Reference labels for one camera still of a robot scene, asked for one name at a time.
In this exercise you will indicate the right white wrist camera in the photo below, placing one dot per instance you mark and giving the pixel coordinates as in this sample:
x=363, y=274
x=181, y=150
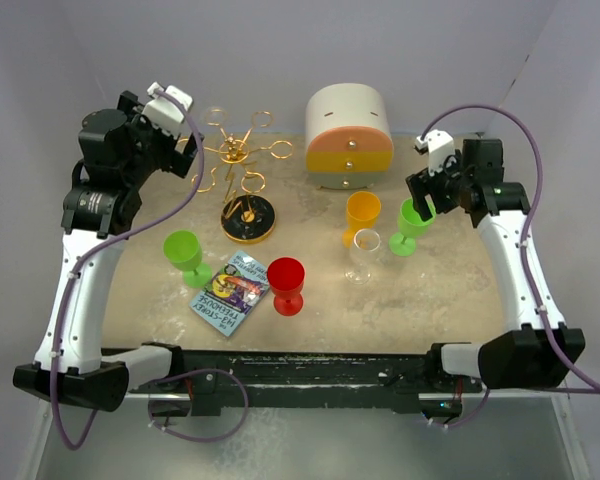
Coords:
x=438, y=145

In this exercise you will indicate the green plastic goblet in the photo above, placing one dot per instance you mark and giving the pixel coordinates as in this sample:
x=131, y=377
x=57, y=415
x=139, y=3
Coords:
x=183, y=250
x=410, y=227

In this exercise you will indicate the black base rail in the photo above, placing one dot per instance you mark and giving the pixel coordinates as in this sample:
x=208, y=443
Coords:
x=401, y=383

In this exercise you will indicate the blue treehouse book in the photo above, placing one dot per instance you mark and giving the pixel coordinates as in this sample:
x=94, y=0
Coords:
x=231, y=294

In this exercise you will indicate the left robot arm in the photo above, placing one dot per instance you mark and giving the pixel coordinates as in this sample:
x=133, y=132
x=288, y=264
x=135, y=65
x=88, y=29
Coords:
x=121, y=148

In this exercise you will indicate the orange plastic goblet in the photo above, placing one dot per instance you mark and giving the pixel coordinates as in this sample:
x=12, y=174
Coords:
x=362, y=211

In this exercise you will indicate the gold wine glass rack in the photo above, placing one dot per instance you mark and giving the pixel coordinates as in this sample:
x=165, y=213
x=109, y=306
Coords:
x=246, y=217

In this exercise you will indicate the red plastic goblet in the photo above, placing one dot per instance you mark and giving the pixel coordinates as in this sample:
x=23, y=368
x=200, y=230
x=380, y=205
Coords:
x=286, y=277

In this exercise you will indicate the pastel mini drawer chest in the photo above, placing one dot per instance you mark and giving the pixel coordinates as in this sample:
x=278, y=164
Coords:
x=348, y=142

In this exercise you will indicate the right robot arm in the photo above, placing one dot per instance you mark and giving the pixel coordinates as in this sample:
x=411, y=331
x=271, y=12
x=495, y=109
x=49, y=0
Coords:
x=527, y=355

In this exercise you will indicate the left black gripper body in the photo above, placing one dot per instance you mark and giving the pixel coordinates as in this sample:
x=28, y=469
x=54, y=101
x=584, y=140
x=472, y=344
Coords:
x=155, y=147

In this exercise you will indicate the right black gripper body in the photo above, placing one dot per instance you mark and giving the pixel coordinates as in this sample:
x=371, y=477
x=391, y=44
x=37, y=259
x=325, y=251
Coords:
x=447, y=189

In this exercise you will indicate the clear wine glass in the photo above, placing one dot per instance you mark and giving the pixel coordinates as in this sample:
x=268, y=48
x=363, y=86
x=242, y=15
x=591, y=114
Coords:
x=364, y=252
x=214, y=117

